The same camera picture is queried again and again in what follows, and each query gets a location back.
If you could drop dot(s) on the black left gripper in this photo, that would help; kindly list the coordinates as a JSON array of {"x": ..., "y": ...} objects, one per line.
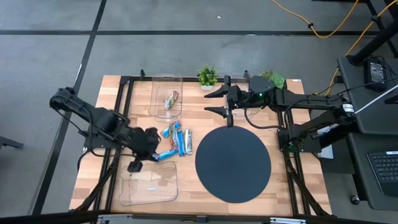
[{"x": 143, "y": 143}]

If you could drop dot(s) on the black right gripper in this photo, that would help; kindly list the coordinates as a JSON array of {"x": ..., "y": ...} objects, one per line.
[{"x": 237, "y": 97}]

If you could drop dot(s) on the colourful-wrapped granola bar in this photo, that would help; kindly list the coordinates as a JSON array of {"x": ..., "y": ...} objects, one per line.
[
  {"x": 171, "y": 99},
  {"x": 173, "y": 140}
]

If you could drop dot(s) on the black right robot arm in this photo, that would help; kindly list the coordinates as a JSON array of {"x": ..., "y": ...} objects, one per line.
[{"x": 304, "y": 101}]

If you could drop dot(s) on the silver-wrapped granola bar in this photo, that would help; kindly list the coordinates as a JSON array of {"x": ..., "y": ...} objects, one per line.
[{"x": 188, "y": 141}]

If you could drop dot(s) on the small green potted plant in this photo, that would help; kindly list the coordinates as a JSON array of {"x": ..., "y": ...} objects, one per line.
[
  {"x": 275, "y": 79},
  {"x": 207, "y": 76}
]

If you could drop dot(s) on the round dark blue mat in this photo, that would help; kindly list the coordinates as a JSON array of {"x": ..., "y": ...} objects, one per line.
[{"x": 233, "y": 165}]

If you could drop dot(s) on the white paper sheet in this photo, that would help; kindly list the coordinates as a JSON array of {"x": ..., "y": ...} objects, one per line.
[{"x": 328, "y": 153}]

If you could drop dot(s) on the black bar along table edge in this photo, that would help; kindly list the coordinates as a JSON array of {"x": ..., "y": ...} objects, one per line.
[{"x": 46, "y": 217}]

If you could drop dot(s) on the grey chair leg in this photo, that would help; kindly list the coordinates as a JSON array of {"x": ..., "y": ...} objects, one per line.
[{"x": 9, "y": 142}]

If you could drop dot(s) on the dark grey side desk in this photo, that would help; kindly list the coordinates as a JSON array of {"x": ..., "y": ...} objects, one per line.
[{"x": 373, "y": 119}]

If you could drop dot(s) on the black power adapter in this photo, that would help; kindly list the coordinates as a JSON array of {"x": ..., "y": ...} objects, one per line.
[{"x": 375, "y": 73}]

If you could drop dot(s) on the silver metal rod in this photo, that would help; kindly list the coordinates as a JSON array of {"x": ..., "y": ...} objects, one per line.
[{"x": 379, "y": 96}]

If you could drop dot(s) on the thick black stand leg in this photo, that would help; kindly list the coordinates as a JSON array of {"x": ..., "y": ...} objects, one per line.
[{"x": 373, "y": 43}]

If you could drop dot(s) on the black round knob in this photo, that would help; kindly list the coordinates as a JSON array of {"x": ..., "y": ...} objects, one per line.
[{"x": 355, "y": 199}]

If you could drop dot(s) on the thin black stand leg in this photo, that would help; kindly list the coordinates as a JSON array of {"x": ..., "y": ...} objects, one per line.
[{"x": 375, "y": 18}]

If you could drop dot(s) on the black keyboard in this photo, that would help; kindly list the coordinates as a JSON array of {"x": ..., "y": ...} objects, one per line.
[{"x": 385, "y": 172}]

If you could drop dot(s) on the silver metal bracket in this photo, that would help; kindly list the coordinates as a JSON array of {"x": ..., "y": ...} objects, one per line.
[
  {"x": 113, "y": 218},
  {"x": 287, "y": 221}
]

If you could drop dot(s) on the black aluminium table frame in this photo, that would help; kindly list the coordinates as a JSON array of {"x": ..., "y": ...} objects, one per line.
[{"x": 140, "y": 78}]

